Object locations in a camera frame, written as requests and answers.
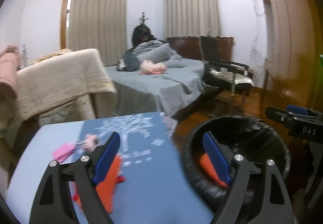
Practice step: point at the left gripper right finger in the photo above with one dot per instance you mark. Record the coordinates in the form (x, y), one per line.
(235, 171)

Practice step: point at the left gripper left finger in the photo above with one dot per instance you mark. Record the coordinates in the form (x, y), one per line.
(53, 200)

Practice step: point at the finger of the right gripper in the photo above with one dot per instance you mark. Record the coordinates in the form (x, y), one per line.
(297, 110)
(278, 115)

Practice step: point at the pink face mask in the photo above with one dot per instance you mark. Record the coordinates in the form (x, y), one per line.
(65, 151)

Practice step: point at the orange mesh net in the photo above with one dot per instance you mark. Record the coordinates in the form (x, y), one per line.
(107, 188)

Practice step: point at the pink sock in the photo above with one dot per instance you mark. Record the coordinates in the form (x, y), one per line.
(90, 142)

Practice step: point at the wooden wardrobe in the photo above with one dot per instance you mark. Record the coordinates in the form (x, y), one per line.
(293, 73)

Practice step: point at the silver chair cushion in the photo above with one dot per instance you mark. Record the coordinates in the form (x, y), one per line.
(231, 77)

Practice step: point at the black chair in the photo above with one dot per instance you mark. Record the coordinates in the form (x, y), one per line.
(238, 92)

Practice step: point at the bed with grey sheet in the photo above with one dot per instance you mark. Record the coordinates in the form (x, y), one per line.
(169, 92)

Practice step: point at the dark wooden headboard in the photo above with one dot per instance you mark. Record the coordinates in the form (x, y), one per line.
(203, 48)

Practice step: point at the beige quilt on rack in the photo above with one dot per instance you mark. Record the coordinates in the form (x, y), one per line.
(60, 79)

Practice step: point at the right beige curtain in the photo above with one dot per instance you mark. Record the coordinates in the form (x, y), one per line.
(192, 18)

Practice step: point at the beige curtain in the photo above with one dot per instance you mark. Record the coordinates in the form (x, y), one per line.
(98, 24)
(192, 18)

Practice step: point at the grey pillow and duvet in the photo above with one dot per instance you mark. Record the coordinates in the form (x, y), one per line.
(158, 52)

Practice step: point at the pink plush toy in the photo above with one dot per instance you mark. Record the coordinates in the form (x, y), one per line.
(149, 68)

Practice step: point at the pink jacket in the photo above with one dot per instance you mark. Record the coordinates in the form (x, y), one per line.
(10, 64)

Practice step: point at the dark grey clothes pile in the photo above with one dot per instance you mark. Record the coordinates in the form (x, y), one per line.
(128, 63)

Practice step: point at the left beige curtain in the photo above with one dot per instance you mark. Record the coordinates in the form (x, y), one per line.
(98, 24)

